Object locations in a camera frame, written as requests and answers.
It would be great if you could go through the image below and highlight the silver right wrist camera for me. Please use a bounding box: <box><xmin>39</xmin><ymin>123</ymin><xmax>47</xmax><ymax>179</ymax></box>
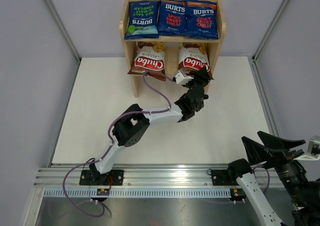
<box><xmin>295</xmin><ymin>136</ymin><xmax>320</xmax><ymax>161</ymax></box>

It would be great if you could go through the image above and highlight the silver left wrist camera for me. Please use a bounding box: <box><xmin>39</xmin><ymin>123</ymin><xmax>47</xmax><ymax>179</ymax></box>
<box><xmin>172</xmin><ymin>70</ymin><xmax>193</xmax><ymax>85</ymax></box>

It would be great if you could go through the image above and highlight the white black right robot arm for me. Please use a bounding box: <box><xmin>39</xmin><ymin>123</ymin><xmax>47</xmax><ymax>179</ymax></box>
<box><xmin>227</xmin><ymin>131</ymin><xmax>320</xmax><ymax>225</ymax></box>

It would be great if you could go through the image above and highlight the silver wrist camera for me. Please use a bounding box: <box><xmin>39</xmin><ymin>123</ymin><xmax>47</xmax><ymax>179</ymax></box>
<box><xmin>172</xmin><ymin>70</ymin><xmax>193</xmax><ymax>85</ymax></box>
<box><xmin>295</xmin><ymin>136</ymin><xmax>320</xmax><ymax>161</ymax></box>

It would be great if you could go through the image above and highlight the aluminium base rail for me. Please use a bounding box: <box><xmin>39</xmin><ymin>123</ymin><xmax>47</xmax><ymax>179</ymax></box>
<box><xmin>33</xmin><ymin>163</ymin><xmax>305</xmax><ymax>199</ymax></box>

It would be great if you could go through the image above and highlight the wooden two-tier shelf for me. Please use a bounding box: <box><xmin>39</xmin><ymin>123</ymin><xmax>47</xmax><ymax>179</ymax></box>
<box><xmin>118</xmin><ymin>0</ymin><xmax>227</xmax><ymax>100</ymax></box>

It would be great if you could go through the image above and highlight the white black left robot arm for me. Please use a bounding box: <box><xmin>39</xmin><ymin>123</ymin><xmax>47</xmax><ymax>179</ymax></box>
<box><xmin>79</xmin><ymin>68</ymin><xmax>211</xmax><ymax>186</ymax></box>

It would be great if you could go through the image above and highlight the grey aluminium frame post right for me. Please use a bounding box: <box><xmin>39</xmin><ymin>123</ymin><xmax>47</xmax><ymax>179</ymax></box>
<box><xmin>251</xmin><ymin>0</ymin><xmax>300</xmax><ymax>61</ymax></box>

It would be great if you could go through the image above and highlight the brown Chuba cassava chips bag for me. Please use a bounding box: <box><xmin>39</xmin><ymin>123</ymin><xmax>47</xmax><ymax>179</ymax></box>
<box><xmin>128</xmin><ymin>42</ymin><xmax>166</xmax><ymax>81</ymax></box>

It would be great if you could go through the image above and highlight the grey aluminium frame post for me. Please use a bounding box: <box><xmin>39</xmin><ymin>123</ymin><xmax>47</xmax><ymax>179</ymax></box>
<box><xmin>251</xmin><ymin>0</ymin><xmax>300</xmax><ymax>61</ymax></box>
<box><xmin>36</xmin><ymin>0</ymin><xmax>82</xmax><ymax>64</ymax></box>

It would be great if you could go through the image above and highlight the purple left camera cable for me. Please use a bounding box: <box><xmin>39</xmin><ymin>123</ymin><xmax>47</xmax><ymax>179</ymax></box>
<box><xmin>84</xmin><ymin>71</ymin><xmax>176</xmax><ymax>165</ymax></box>

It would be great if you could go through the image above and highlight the grey aluminium frame post left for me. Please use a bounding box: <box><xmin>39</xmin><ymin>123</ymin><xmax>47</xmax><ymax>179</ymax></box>
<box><xmin>36</xmin><ymin>0</ymin><xmax>82</xmax><ymax>64</ymax></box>

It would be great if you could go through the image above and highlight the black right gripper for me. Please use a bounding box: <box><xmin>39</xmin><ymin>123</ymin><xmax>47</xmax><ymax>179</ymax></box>
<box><xmin>242</xmin><ymin>129</ymin><xmax>310</xmax><ymax>205</ymax></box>

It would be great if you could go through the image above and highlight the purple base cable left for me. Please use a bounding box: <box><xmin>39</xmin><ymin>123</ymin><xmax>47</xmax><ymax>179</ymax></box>
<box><xmin>62</xmin><ymin>160</ymin><xmax>112</xmax><ymax>218</ymax></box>

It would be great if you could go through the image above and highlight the blue Burts spicy chilli bag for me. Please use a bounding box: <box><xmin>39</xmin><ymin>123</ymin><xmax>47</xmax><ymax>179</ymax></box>
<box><xmin>157</xmin><ymin>0</ymin><xmax>187</xmax><ymax>36</ymax></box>

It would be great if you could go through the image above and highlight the blue Burts sea salt bag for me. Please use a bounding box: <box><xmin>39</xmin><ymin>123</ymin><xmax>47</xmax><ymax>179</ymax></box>
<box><xmin>124</xmin><ymin>1</ymin><xmax>160</xmax><ymax>40</ymax></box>

